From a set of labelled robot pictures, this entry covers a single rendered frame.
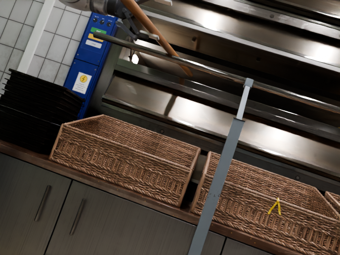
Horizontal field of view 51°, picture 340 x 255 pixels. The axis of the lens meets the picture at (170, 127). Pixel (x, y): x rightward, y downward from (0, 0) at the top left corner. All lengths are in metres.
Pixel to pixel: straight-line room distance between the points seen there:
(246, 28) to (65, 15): 1.02
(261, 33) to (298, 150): 0.65
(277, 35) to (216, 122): 0.57
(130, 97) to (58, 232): 0.84
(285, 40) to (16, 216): 1.54
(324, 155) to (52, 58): 1.54
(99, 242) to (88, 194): 0.18
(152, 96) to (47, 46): 0.67
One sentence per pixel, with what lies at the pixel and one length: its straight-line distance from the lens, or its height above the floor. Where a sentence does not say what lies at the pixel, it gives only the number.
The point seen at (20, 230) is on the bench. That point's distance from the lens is 1.49.
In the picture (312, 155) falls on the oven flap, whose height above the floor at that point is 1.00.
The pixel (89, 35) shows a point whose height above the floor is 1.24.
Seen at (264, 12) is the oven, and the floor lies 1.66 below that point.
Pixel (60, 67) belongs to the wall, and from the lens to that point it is 2.10.
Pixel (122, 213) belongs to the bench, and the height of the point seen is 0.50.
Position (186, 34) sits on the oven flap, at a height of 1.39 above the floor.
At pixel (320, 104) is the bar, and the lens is 1.58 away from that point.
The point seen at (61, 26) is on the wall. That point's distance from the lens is 2.18.
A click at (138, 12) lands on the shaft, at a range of 1.11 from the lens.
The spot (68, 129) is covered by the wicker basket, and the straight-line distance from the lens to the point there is 1.46.
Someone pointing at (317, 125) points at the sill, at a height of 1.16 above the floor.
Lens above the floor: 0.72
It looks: 6 degrees up
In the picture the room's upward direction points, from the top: 19 degrees clockwise
